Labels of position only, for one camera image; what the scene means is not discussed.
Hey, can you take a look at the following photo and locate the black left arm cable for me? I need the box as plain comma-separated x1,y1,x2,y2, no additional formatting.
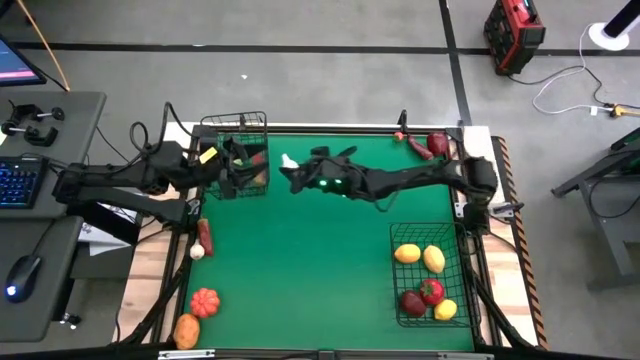
128,101,202,162

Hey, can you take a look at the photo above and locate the dark red pepper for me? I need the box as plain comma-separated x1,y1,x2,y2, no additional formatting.
426,131,452,159

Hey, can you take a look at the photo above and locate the grey side table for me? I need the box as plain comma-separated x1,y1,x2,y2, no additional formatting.
551,127,640,292

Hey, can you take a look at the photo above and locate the yellow cable plug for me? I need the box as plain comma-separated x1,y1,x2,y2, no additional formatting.
607,103,640,120

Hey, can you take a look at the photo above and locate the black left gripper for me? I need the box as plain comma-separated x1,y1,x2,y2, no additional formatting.
215,135,266,200

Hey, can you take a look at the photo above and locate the dark grey desk extension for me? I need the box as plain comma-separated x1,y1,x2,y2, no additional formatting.
0,214,85,344

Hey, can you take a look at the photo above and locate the black backlit keyboard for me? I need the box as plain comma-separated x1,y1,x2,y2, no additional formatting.
0,155,50,210

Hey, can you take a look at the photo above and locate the purple sweet potato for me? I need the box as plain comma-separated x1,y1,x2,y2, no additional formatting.
406,134,436,162

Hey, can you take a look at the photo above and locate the black computer mouse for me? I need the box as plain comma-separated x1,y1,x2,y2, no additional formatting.
4,254,44,305

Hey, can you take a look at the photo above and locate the black wire basket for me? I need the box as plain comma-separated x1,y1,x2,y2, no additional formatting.
389,222,482,330
199,110,272,201

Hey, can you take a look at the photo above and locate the bright yellow lemon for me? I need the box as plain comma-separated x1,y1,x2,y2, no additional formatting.
432,298,459,322

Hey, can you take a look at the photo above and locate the red black power box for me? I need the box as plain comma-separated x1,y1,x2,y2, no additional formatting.
482,0,547,77

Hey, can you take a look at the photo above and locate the yellow rope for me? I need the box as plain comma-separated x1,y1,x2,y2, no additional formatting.
16,0,72,93

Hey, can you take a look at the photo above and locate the pale yellow oval fruit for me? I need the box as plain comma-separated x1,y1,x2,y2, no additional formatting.
422,244,447,275

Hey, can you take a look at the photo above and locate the black table frame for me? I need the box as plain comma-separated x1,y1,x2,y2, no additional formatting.
112,119,551,360

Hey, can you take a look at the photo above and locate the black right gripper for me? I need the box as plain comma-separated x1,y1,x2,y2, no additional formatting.
278,154,364,200

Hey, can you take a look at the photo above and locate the red tomato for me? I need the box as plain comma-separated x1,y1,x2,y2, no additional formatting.
419,277,447,307

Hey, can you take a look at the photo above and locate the orange-red pumpkin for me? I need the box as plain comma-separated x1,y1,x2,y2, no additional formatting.
189,287,222,320

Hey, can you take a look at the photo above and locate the white black floor stand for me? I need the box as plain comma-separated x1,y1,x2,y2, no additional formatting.
587,0,640,52

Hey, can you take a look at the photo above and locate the brown potato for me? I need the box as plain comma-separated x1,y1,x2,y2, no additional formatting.
172,312,202,351

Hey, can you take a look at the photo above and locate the white paper sheet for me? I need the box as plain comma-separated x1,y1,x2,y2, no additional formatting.
76,219,135,257

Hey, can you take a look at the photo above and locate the computer monitor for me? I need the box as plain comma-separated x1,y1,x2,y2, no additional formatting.
0,33,48,88

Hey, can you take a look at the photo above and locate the dark red apple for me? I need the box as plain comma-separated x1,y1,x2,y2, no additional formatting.
399,289,428,319

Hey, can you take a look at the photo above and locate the black C-clamp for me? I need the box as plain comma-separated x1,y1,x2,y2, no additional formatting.
6,101,67,125
0,121,60,149

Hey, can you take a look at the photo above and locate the grey desk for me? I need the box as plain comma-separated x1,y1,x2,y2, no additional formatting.
0,89,108,221

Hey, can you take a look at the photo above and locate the yellow-orange oval fruit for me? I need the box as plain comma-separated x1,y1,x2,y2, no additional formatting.
393,242,423,265

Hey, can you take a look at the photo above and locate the white floor cable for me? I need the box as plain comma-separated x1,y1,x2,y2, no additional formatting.
507,22,614,117

